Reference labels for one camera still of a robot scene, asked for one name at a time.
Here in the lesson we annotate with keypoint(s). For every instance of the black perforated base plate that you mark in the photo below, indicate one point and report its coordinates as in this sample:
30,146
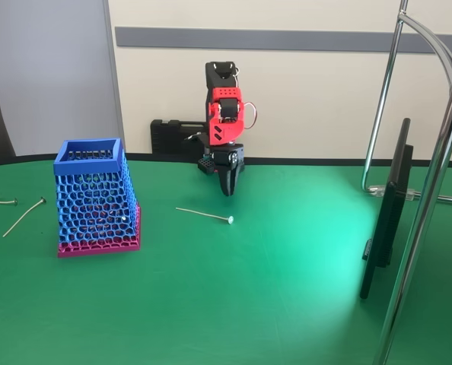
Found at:
206,166

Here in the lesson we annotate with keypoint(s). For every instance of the grey wall rail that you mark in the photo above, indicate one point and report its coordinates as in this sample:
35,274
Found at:
287,39

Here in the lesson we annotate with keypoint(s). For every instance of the chrome tube stand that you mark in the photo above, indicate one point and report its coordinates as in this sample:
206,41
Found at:
417,228

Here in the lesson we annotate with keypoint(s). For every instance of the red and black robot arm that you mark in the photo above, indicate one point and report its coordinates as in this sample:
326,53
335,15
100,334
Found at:
226,131

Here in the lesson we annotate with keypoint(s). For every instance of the green table cloth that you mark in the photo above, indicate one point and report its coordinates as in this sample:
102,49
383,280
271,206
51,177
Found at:
211,285

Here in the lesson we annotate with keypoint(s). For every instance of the black plastic tool case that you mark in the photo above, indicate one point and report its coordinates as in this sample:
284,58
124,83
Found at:
169,140

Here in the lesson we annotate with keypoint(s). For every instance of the blue and pink mesh basket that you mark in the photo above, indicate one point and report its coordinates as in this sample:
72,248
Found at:
96,197

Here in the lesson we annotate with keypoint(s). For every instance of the black LED light panel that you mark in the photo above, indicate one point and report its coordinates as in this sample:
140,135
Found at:
386,213

